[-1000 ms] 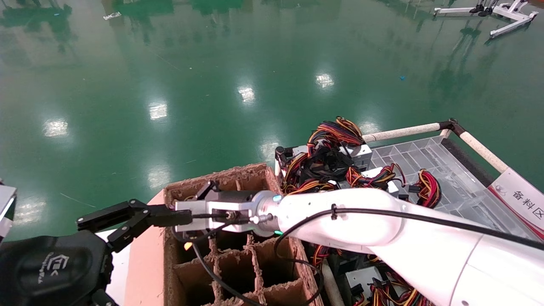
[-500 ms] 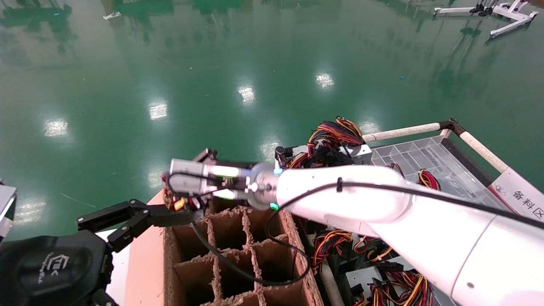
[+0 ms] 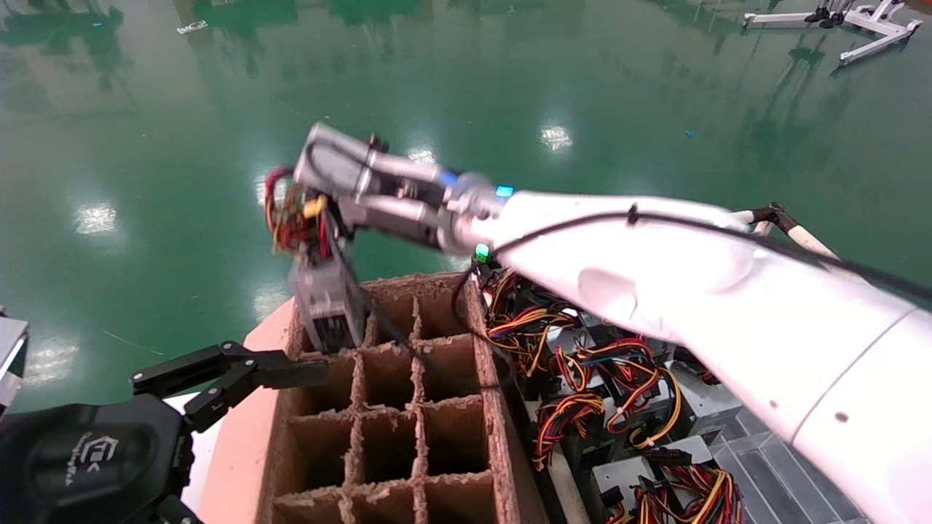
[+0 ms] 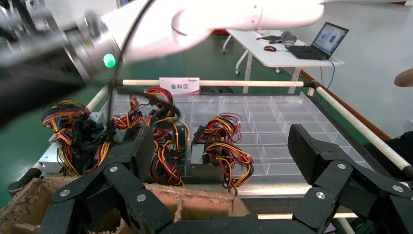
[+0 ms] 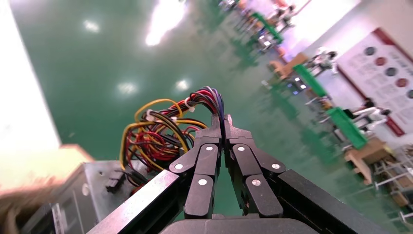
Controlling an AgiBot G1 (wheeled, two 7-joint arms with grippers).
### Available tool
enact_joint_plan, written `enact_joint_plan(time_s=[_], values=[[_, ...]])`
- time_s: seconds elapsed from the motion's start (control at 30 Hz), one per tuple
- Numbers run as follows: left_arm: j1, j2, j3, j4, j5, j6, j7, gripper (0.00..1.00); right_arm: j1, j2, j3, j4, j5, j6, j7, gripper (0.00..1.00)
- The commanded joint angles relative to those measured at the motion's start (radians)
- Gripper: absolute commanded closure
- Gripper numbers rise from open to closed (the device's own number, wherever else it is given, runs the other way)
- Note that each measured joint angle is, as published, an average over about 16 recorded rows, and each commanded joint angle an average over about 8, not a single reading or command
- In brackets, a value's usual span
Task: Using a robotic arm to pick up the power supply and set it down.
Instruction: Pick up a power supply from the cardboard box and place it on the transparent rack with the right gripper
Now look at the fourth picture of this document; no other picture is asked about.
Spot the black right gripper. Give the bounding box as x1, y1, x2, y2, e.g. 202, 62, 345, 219
0, 63, 88, 127

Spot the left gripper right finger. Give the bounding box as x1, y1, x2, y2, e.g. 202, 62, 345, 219
286, 123, 413, 234

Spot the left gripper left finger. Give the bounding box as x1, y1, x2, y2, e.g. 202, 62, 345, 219
51, 126, 174, 234

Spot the power supply with red cables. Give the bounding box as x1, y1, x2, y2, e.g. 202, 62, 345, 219
143, 86, 182, 120

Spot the clear plastic compartment tray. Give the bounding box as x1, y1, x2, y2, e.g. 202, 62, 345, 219
106, 94, 375, 185

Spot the brown cardboard divider box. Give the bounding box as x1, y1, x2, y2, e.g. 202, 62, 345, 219
0, 175, 251, 234

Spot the white sign with red stripe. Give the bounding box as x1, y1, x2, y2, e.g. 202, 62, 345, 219
159, 77, 200, 96

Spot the white desk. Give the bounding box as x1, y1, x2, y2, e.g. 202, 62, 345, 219
222, 28, 345, 95

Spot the black laptop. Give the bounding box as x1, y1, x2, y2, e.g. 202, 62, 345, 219
284, 21, 350, 61

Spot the black notebook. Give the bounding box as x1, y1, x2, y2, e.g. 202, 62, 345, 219
256, 35, 283, 43

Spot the power supply with cable bundle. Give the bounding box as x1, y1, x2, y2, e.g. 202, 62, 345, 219
149, 145, 185, 187
190, 113, 255, 195
147, 117, 191, 156
92, 138, 113, 172
111, 94, 148, 132

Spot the power supply with purple-orange cables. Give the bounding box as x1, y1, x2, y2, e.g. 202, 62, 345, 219
38, 99, 109, 177

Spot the white padded cart rail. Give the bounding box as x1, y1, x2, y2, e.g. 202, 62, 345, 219
180, 182, 311, 197
314, 86, 413, 173
85, 85, 110, 113
122, 79, 305, 88

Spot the black rail corner connector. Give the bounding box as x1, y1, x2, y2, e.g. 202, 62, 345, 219
302, 79, 320, 93
106, 78, 124, 92
7, 167, 42, 197

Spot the blue cable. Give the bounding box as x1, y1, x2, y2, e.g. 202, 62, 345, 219
319, 59, 336, 89

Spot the black ribbed hose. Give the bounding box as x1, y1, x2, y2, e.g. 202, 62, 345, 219
200, 85, 234, 95

